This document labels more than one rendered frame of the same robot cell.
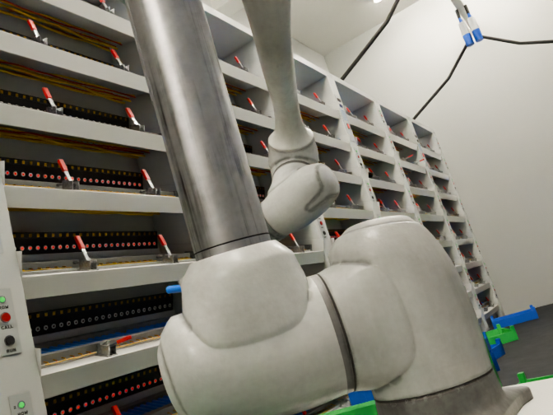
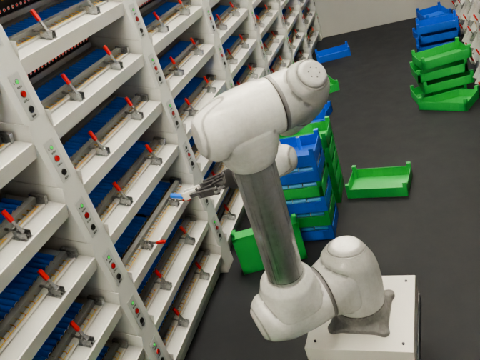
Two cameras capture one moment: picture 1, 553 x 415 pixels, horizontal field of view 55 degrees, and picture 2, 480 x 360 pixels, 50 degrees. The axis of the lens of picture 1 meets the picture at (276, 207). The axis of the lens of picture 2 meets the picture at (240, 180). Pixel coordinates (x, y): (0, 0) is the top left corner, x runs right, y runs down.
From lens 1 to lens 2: 110 cm
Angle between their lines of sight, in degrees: 40
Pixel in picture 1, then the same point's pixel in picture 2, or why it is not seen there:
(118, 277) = (142, 198)
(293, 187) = not seen: hidden behind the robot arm
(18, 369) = (126, 287)
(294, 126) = not seen: hidden behind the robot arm
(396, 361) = (353, 310)
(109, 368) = (153, 256)
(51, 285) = (120, 229)
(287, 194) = not seen: hidden behind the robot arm
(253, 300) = (304, 306)
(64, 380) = (140, 277)
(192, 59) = (278, 211)
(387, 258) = (355, 276)
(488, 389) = (383, 309)
